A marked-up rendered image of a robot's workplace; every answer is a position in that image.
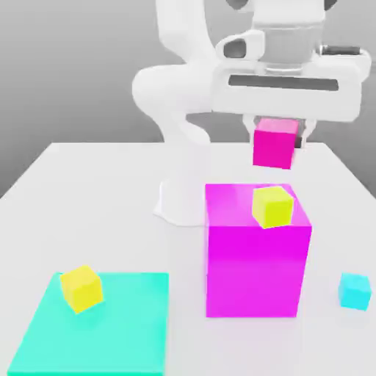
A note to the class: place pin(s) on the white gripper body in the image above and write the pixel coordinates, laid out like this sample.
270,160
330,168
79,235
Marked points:
282,100

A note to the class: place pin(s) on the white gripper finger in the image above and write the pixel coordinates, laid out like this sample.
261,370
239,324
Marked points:
249,124
305,132

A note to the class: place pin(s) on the small pink cube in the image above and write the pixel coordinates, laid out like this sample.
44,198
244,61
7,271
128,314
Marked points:
274,147

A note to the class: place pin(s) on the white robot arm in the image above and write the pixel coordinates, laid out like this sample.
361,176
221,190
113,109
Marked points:
179,88

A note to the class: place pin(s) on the small yellow-green cube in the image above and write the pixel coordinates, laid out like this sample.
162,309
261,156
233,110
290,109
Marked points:
273,207

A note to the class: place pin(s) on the small cyan cube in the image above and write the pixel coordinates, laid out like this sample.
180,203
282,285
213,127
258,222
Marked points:
354,290

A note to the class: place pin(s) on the small yellow cube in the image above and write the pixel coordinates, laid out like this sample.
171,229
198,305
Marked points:
82,289

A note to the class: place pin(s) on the large magenta box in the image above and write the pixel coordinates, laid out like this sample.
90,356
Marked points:
255,264

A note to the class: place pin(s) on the large turquoise box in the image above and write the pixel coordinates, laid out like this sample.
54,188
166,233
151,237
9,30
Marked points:
97,332

